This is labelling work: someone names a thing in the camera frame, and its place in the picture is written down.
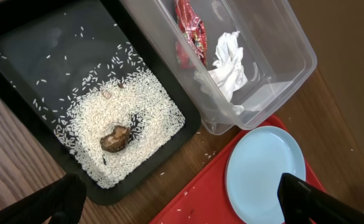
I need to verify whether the pile of white rice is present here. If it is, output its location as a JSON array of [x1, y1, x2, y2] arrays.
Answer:
[[0, 12, 186, 190]]

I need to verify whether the red snack wrapper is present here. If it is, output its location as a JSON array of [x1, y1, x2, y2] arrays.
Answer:
[[174, 0, 208, 67]]

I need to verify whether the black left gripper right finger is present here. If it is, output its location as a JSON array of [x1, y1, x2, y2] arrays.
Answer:
[[278, 173, 364, 224]]

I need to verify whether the white napkin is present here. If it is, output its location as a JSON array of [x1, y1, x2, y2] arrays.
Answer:
[[208, 31, 248, 103]]

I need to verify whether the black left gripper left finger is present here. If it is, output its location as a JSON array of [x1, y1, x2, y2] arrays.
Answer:
[[0, 174, 86, 224]]

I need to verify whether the large light blue plate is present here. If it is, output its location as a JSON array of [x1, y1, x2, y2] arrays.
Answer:
[[225, 126, 306, 224]]

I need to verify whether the black waste tray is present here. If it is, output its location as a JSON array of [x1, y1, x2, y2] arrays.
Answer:
[[0, 1, 200, 205]]

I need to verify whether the clear plastic waste bin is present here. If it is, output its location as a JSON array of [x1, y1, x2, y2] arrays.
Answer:
[[123, 0, 317, 135]]

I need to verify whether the red serving tray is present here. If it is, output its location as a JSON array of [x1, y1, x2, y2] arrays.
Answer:
[[149, 114, 327, 224]]

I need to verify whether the brown food scrap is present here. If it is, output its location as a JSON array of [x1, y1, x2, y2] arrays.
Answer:
[[100, 125, 131, 153]]

